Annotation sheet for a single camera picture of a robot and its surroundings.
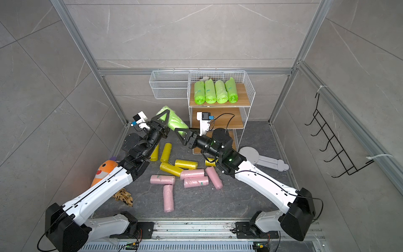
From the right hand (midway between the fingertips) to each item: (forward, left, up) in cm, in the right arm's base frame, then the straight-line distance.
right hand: (179, 130), depth 61 cm
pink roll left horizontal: (-5, +14, -36) cm, 39 cm away
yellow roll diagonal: (+3, +13, -36) cm, 38 cm away
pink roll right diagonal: (-3, -15, -38) cm, 41 cm away
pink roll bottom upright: (-15, +10, -37) cm, 41 cm away
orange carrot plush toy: (0, +46, -31) cm, 56 cm away
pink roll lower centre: (-7, -1, -35) cm, 36 cm away
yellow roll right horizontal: (+5, -14, -37) cm, 40 cm away
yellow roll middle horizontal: (+5, +2, -37) cm, 37 cm away
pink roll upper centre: (-1, -1, -36) cm, 36 cm away
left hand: (+5, +4, +6) cm, 9 cm away
